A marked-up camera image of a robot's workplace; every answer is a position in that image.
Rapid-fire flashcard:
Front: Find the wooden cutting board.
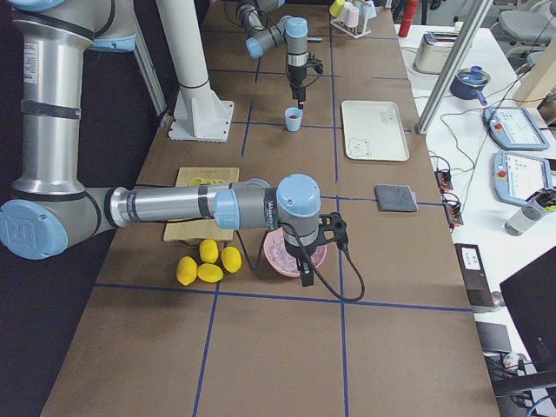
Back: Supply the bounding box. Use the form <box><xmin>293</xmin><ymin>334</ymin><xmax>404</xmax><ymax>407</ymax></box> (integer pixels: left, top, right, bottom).
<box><xmin>163</xmin><ymin>167</ymin><xmax>240</xmax><ymax>245</ymax></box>

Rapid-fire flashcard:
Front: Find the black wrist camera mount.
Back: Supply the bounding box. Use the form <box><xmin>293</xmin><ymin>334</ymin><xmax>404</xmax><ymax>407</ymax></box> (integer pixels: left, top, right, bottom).
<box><xmin>314</xmin><ymin>211</ymin><xmax>366</xmax><ymax>303</ymax></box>

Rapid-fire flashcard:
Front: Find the yellow cup on rack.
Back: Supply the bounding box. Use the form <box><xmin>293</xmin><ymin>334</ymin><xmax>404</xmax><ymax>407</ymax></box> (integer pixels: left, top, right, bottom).
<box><xmin>328</xmin><ymin>0</ymin><xmax>345</xmax><ymax>17</ymax></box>

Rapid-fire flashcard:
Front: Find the red bottle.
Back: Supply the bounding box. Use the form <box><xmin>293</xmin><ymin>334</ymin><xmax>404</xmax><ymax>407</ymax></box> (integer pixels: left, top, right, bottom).
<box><xmin>398</xmin><ymin>0</ymin><xmax>414</xmax><ymax>37</ymax></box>

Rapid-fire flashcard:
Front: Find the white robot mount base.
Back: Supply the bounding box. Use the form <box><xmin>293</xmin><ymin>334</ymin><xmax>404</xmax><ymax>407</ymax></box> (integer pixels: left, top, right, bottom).
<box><xmin>169</xmin><ymin>88</ymin><xmax>235</xmax><ymax>142</ymax></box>

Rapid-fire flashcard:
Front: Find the whole yellow lemon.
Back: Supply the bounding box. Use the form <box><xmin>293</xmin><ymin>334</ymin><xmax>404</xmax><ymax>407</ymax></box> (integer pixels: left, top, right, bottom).
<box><xmin>197</xmin><ymin>263</ymin><xmax>224</xmax><ymax>283</ymax></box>
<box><xmin>221</xmin><ymin>246</ymin><xmax>242</xmax><ymax>274</ymax></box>
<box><xmin>175</xmin><ymin>256</ymin><xmax>198</xmax><ymax>286</ymax></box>
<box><xmin>199</xmin><ymin>239</ymin><xmax>220</xmax><ymax>264</ymax></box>

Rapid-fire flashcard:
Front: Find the light blue plastic cup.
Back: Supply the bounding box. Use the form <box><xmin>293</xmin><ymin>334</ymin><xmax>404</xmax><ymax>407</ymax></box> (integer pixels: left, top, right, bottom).
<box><xmin>284</xmin><ymin>107</ymin><xmax>303</xmax><ymax>132</ymax></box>

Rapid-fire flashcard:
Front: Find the brown box with label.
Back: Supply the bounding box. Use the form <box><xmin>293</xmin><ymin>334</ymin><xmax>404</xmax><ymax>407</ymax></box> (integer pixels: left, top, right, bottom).
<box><xmin>454</xmin><ymin>243</ymin><xmax>498</xmax><ymax>313</ymax></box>

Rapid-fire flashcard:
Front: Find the pink cup on rack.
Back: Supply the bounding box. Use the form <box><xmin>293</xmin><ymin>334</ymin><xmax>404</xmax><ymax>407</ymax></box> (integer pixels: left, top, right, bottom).
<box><xmin>338</xmin><ymin>3</ymin><xmax>360</xmax><ymax>29</ymax></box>

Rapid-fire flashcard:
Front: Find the grey folded cloth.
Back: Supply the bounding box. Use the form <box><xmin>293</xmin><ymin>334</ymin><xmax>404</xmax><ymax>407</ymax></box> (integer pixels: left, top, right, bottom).
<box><xmin>374</xmin><ymin>184</ymin><xmax>418</xmax><ymax>213</ymax></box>

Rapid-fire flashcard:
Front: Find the cream toaster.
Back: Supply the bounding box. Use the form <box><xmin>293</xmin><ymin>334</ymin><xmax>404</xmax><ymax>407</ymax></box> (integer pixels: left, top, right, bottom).
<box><xmin>413</xmin><ymin>31</ymin><xmax>458</xmax><ymax>75</ymax></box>

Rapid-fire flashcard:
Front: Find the white wire cup rack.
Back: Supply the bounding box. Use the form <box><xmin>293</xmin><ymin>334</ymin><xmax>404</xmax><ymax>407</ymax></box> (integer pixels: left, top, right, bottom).
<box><xmin>330</xmin><ymin>18</ymin><xmax>372</xmax><ymax>39</ymax></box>

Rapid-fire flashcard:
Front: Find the pink bowl of ice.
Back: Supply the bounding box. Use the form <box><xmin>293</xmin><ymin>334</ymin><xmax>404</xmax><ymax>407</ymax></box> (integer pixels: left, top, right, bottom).
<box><xmin>263</xmin><ymin>228</ymin><xmax>300</xmax><ymax>278</ymax></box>

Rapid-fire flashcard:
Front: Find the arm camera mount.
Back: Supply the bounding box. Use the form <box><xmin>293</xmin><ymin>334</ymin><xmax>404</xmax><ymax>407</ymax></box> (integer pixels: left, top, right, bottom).
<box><xmin>305</xmin><ymin>53</ymin><xmax>324</xmax><ymax>76</ymax></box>

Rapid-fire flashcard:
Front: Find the black monitor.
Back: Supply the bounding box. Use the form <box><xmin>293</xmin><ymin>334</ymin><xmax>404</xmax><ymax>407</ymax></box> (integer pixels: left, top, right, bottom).
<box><xmin>493</xmin><ymin>248</ymin><xmax>555</xmax><ymax>396</ymax></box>

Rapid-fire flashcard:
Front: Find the blue pot with lid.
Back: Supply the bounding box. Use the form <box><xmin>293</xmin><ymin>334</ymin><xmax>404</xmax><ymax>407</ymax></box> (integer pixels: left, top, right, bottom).
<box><xmin>450</xmin><ymin>65</ymin><xmax>491</xmax><ymax>106</ymax></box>

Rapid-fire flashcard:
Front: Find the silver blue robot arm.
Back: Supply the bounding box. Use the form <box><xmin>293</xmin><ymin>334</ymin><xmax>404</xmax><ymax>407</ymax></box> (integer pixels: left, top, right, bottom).
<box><xmin>1</xmin><ymin>1</ymin><xmax>324</xmax><ymax>287</ymax></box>
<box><xmin>235</xmin><ymin>1</ymin><xmax>309</xmax><ymax>109</ymax></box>

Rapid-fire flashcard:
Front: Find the aluminium frame post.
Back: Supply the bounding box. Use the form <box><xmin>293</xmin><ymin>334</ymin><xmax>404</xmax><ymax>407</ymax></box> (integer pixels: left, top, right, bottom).
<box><xmin>415</xmin><ymin>0</ymin><xmax>493</xmax><ymax>135</ymax></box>

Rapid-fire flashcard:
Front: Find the clear water bottle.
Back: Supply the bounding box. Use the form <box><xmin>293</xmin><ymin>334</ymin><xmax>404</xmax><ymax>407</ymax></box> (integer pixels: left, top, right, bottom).
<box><xmin>504</xmin><ymin>188</ymin><xmax>555</xmax><ymax>236</ymax></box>

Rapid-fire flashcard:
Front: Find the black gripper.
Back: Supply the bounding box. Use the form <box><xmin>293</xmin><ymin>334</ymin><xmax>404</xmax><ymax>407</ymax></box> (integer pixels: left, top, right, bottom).
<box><xmin>285</xmin><ymin>242</ymin><xmax>316</xmax><ymax>287</ymax></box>

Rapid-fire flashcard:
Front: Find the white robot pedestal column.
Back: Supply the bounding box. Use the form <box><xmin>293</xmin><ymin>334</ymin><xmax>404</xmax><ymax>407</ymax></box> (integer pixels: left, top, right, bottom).
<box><xmin>156</xmin><ymin>0</ymin><xmax>209</xmax><ymax>89</ymax></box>

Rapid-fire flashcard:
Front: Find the blue teach pendant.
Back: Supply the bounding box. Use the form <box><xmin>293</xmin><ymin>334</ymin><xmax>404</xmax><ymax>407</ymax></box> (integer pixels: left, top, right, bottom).
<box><xmin>492</xmin><ymin>150</ymin><xmax>553</xmax><ymax>206</ymax></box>
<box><xmin>482</xmin><ymin>106</ymin><xmax>550</xmax><ymax>151</ymax></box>

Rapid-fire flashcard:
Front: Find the white bear serving tray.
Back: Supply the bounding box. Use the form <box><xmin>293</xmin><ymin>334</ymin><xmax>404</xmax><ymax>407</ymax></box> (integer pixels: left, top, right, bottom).
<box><xmin>341</xmin><ymin>100</ymin><xmax>410</xmax><ymax>162</ymax></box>

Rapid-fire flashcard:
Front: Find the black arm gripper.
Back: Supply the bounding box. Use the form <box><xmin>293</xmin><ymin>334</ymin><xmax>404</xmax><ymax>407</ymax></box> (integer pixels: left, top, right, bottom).
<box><xmin>287</xmin><ymin>65</ymin><xmax>307</xmax><ymax>109</ymax></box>

